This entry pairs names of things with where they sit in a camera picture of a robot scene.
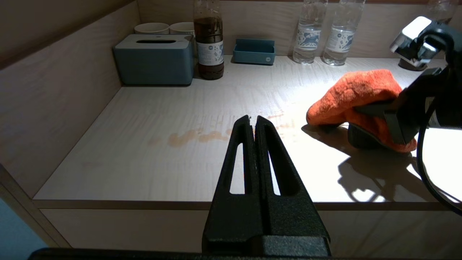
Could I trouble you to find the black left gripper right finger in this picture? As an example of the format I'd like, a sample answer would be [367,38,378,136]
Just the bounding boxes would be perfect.
[254,116,331,247]

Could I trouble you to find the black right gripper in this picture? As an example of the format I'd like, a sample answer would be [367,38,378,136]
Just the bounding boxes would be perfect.
[348,67,462,149]

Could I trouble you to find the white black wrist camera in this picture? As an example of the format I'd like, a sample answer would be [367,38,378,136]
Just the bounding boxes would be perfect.
[389,16,462,68]

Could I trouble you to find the clear water bottle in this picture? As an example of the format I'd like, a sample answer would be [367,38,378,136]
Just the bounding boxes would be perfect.
[292,0,328,65]
[322,0,366,66]

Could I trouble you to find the white ceramic cup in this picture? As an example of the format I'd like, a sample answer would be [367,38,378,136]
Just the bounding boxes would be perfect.
[134,22,170,35]
[170,22,195,36]

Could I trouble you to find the blue tissue box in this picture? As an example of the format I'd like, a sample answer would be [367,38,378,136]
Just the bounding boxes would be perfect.
[113,34,195,86]

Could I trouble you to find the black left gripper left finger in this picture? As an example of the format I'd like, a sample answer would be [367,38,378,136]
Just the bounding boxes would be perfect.
[202,115,261,253]

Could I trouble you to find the small blue tray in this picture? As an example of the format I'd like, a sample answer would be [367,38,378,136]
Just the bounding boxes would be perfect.
[233,38,276,66]

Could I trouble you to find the large dark drink bottle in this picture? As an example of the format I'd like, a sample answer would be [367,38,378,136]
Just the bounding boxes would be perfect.
[193,0,225,80]

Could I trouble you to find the long black cable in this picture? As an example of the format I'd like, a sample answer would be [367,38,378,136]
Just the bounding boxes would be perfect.
[416,97,462,217]

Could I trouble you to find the orange microfibre cloth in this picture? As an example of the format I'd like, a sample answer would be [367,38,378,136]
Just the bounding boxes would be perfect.
[306,69,417,153]

